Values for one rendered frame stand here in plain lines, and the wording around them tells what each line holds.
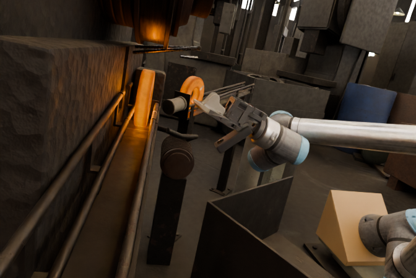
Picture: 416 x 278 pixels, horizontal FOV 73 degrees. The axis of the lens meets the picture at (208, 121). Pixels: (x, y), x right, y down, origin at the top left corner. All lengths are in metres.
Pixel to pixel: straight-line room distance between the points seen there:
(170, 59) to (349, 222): 2.61
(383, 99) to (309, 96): 1.09
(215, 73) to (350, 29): 1.81
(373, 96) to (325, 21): 1.17
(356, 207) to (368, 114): 2.50
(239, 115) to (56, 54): 0.58
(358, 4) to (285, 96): 1.66
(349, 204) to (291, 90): 1.75
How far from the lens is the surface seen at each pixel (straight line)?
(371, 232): 1.54
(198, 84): 1.21
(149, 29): 0.65
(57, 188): 0.33
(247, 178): 1.55
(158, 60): 3.50
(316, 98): 3.35
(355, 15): 4.16
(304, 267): 0.52
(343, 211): 1.55
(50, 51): 0.29
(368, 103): 3.99
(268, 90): 2.92
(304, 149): 0.89
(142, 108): 0.73
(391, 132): 0.97
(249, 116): 0.82
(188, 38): 3.43
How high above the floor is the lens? 0.90
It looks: 14 degrees down
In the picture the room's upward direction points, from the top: 12 degrees clockwise
